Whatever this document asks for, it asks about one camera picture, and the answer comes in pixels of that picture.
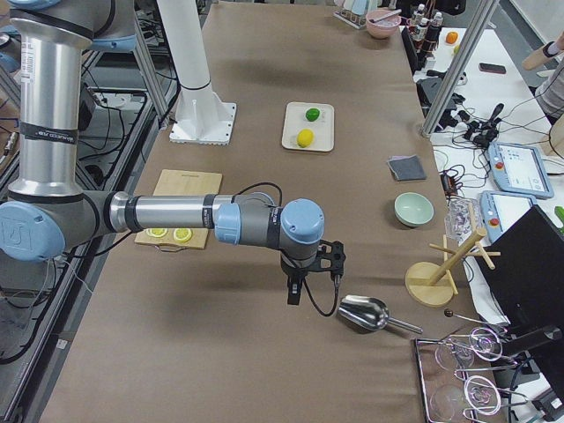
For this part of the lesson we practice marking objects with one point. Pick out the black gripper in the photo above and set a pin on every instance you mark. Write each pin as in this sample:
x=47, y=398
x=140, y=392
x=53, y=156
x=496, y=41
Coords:
x=293, y=272

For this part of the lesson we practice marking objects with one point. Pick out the yellow lemon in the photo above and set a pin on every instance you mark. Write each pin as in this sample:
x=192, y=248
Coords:
x=305, y=138

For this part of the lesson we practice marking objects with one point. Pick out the green lime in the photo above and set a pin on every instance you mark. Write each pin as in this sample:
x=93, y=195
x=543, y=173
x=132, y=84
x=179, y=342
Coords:
x=312, y=114

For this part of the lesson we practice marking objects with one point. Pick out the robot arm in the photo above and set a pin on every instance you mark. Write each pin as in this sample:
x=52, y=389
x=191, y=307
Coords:
x=60, y=200

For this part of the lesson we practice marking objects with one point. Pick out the white rabbit print tray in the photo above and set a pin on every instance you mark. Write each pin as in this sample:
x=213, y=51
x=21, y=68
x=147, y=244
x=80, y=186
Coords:
x=295, y=121

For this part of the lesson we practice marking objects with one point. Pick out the metal scoop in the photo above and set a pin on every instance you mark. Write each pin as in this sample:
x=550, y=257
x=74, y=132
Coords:
x=371, y=314

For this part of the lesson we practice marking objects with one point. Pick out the lemon slice front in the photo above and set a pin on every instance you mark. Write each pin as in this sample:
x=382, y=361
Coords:
x=182, y=235

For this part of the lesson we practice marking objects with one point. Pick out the lemon slice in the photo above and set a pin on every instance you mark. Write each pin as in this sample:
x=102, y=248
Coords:
x=182, y=235
x=156, y=232

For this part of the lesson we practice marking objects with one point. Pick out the wooden mug tree stand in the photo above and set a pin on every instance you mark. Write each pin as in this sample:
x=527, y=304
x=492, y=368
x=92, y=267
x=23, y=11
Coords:
x=432, y=284

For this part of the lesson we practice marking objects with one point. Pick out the mint green bowl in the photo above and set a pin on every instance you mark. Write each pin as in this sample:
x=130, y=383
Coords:
x=413, y=209

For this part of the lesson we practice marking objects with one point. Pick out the lemon slice back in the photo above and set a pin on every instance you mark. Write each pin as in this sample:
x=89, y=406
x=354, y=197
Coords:
x=156, y=232

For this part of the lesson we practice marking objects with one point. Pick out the purple cloth underneath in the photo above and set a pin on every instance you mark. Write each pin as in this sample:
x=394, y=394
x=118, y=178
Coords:
x=398, y=157

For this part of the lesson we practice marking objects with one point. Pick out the grey folded cloth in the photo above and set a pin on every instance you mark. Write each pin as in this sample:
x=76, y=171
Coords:
x=407, y=169

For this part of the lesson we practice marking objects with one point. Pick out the bamboo cutting board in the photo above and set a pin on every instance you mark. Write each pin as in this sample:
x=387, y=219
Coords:
x=182, y=183

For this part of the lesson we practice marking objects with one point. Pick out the clear plastic container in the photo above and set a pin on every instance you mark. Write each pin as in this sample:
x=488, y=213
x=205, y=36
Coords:
x=461, y=212

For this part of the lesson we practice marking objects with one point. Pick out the teach pendant lower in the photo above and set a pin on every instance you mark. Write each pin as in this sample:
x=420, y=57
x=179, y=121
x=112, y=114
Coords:
x=501, y=210

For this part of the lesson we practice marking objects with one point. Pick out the teach pendant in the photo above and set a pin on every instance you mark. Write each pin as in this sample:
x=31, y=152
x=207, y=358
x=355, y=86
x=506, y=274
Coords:
x=519, y=169
x=501, y=210

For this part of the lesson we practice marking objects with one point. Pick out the black monitor box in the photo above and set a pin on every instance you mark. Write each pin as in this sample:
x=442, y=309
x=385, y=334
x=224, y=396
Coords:
x=527, y=280

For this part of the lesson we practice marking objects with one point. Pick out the teach pendant upper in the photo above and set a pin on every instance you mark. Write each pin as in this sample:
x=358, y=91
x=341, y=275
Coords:
x=519, y=169

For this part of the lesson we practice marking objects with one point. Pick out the pink bowl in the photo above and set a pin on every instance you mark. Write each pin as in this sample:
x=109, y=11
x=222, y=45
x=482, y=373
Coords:
x=381, y=24

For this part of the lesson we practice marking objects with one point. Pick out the orange fruit on desk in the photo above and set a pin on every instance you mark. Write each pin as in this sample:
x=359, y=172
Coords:
x=451, y=37

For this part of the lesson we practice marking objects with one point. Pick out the black phone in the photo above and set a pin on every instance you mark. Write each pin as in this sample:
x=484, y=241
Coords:
x=492, y=68

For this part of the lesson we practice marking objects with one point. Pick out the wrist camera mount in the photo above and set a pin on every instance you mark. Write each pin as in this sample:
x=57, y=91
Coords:
x=331, y=255

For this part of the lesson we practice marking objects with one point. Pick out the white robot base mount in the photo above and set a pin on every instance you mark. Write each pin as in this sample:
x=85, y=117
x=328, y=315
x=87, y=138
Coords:
x=201, y=117

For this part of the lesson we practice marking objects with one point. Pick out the aluminium frame post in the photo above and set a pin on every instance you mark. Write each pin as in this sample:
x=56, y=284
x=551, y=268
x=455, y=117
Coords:
x=472, y=35

